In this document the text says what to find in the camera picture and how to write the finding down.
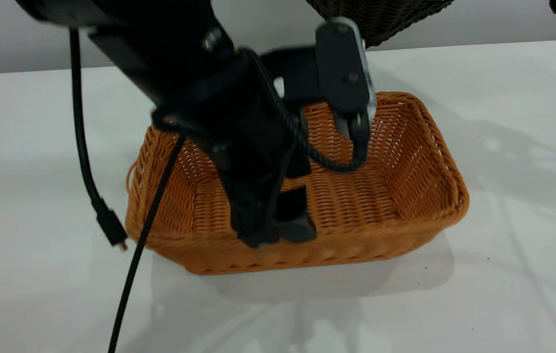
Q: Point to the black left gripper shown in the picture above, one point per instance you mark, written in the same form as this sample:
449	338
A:
243	137

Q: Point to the light brown wicker basket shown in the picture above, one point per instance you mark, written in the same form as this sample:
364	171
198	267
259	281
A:
405	196

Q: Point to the dark brown wicker basket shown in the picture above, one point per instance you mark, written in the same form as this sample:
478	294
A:
381	19

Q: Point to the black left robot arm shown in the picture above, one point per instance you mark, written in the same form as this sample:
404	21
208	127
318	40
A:
150	34

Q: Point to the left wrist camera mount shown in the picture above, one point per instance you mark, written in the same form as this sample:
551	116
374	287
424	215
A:
341	63

